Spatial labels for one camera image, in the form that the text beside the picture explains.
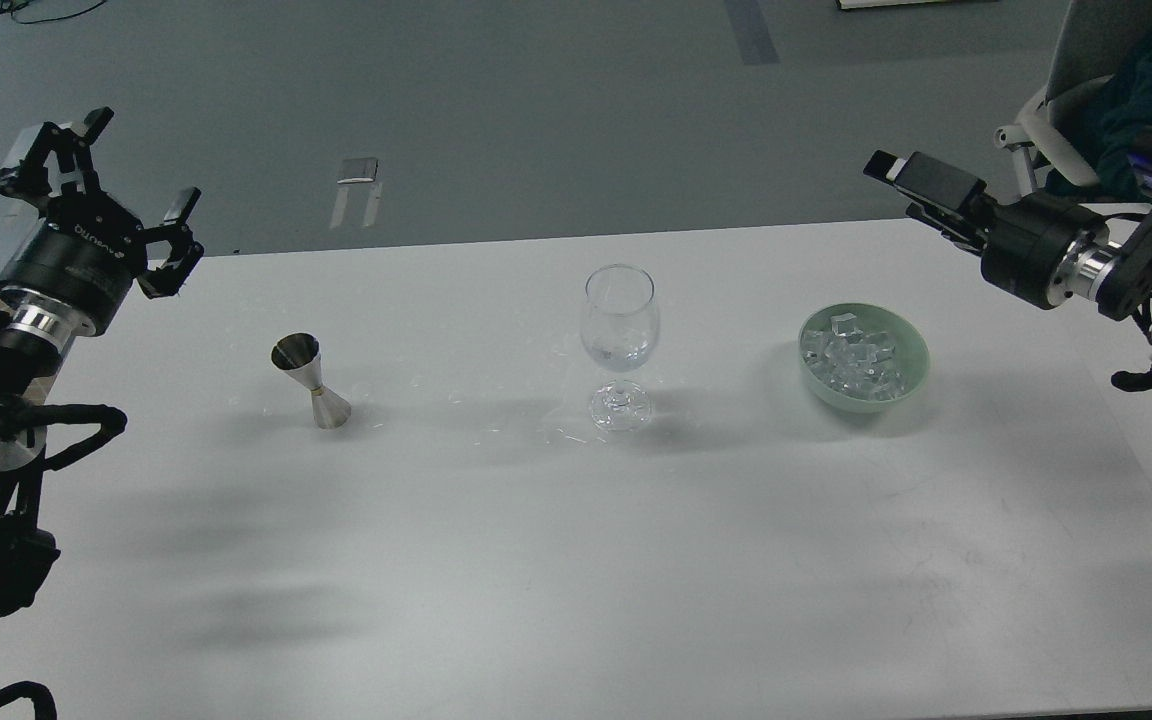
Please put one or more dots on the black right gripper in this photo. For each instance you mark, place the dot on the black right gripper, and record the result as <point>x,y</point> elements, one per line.
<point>1023,252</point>

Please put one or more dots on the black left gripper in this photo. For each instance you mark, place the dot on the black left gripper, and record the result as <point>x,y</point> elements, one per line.
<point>86,248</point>

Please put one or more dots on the steel double jigger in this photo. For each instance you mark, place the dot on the steel double jigger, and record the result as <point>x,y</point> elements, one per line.
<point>299,356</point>

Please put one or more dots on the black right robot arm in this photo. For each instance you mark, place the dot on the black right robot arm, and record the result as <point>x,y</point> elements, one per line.
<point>1117,275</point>

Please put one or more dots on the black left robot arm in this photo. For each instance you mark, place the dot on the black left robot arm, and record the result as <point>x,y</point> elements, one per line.
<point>38,438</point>

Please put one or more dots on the clear ice cubes pile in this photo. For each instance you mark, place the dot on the clear ice cubes pile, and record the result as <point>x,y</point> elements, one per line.
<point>857,359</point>

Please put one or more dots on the clear wine glass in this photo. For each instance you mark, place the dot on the clear wine glass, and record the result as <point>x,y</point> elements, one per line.
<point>619,330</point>

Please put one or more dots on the green bowl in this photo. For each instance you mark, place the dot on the green bowl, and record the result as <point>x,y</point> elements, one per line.
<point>918,354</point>

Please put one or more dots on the white office chair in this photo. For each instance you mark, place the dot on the white office chair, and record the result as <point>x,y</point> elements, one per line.
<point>1061,110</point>

